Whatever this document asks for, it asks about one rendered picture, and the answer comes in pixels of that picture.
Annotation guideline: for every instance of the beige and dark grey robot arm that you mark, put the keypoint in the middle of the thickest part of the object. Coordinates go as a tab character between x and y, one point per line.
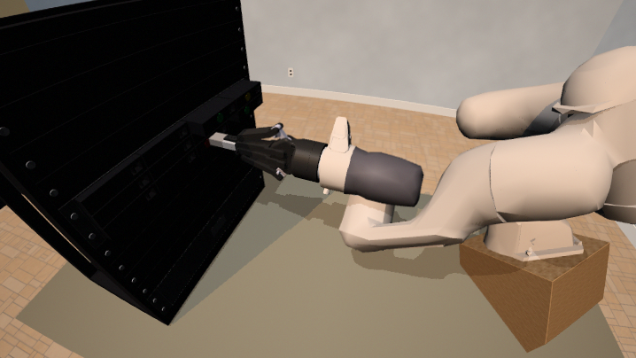
523	188

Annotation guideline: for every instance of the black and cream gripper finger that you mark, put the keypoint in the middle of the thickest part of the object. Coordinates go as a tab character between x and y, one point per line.
260	160
248	135

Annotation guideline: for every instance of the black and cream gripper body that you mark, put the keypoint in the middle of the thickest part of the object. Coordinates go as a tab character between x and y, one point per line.
305	157

